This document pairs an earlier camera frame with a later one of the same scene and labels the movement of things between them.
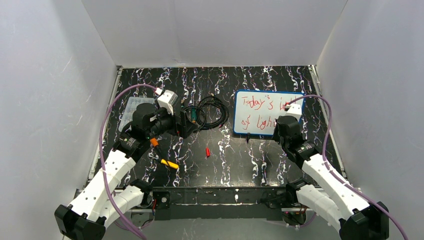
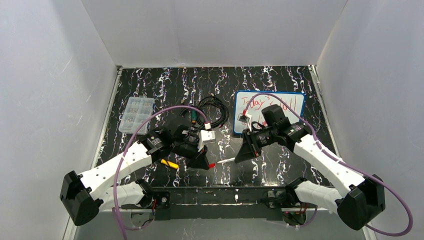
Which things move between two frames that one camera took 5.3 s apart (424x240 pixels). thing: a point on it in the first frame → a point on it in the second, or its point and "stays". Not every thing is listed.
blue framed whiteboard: [255, 112] stays
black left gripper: [182, 122] → [200, 154]
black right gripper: [276, 133] → [251, 144]
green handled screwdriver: [193, 115] stays
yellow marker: [170, 164] stays
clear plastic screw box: [129, 105] stays
